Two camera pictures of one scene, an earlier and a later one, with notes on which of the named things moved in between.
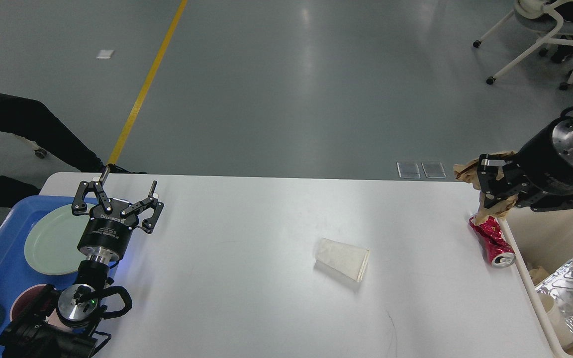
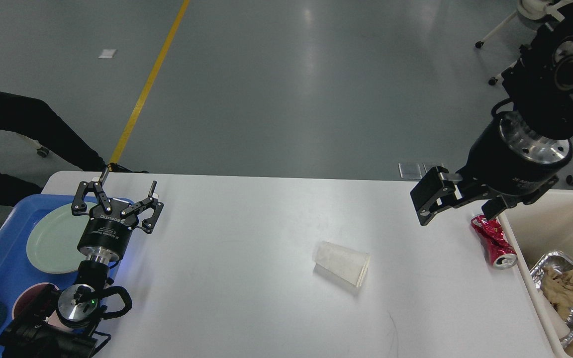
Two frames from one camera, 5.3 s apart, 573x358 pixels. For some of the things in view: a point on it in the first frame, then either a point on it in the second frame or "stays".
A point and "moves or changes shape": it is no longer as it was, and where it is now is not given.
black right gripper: (549, 172) -> (508, 159)
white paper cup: (556, 322) stays
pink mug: (26, 297) stays
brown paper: (468, 171) moves or changes shape
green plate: (51, 241) stays
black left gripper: (105, 235) stays
